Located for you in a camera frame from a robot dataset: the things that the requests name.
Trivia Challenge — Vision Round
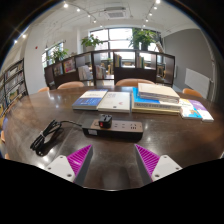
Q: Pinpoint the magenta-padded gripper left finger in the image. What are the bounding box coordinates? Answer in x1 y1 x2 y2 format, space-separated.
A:
44 144 94 187

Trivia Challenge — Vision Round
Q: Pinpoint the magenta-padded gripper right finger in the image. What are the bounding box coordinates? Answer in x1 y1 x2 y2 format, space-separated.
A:
134 143 184 186

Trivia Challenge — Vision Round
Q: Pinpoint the black power strip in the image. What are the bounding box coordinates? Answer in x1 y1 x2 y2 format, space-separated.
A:
81 118 145 141

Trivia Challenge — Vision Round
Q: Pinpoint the thick yellowish book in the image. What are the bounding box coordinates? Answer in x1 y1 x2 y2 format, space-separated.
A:
131 99 183 116

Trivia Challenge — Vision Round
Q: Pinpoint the colourful yellow and blue book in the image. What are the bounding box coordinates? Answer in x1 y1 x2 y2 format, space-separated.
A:
179 98 204 121

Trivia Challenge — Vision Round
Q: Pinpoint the purple and white book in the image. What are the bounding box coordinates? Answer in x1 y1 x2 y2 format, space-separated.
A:
188 99 215 123

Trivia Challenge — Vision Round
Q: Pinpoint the dark blue and white book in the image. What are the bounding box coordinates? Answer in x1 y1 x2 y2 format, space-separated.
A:
71 88 109 112

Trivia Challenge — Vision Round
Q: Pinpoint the light blue cover book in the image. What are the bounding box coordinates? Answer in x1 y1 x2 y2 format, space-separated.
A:
132 87 183 111

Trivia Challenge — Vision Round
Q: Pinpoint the beige hardcover book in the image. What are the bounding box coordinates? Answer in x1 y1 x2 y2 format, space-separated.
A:
137 82 181 104

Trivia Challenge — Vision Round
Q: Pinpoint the white book with red dot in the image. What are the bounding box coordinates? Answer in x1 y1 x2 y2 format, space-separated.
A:
96 91 132 114

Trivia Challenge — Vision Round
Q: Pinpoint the orange chairs group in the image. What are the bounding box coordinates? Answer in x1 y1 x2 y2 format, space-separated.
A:
36 77 204 99

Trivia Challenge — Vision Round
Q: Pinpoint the dark brown open shelf unit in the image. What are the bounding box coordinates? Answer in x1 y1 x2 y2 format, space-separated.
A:
43 49 177 90

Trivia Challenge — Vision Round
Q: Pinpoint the small potted green plant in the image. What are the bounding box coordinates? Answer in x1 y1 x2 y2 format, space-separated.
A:
46 46 69 64
80 34 103 51

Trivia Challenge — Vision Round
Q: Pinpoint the large potted green plant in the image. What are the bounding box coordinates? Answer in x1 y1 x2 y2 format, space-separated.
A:
129 28 158 52

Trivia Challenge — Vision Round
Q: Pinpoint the ceiling spot lights group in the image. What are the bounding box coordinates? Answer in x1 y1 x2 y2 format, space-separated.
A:
12 0 163 44

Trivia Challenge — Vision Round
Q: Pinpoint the ceiling air conditioner unit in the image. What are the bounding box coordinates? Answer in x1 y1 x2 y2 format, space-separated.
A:
99 6 129 20

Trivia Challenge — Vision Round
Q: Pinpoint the black bundled power cable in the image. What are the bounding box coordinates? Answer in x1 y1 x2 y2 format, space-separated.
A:
29 119 84 157

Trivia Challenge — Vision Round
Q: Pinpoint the large white wall radiator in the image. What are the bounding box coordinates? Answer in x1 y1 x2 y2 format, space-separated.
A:
184 67 212 99

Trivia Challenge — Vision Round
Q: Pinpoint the wall bookcase with books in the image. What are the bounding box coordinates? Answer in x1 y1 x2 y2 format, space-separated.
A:
0 58 29 118

